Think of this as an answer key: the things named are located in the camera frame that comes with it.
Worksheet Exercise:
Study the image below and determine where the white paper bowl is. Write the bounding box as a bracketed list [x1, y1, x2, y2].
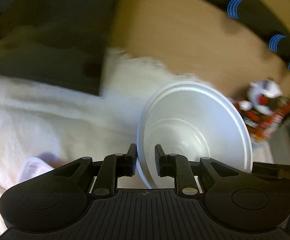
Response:
[137, 81, 253, 189]

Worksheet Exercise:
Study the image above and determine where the red cereal bag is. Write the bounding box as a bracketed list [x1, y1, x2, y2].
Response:
[234, 100, 290, 143]

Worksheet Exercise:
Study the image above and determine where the red white rectangular tray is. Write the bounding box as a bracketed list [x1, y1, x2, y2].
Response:
[17, 153, 61, 183]

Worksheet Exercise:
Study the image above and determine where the red white robot toy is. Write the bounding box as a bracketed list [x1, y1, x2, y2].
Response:
[236, 78, 283, 128]

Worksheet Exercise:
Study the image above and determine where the white textured cloth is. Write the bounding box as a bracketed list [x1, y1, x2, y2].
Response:
[0, 49, 199, 235]

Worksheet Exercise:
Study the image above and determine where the black power strip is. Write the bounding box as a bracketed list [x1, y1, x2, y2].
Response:
[205, 0, 290, 71]

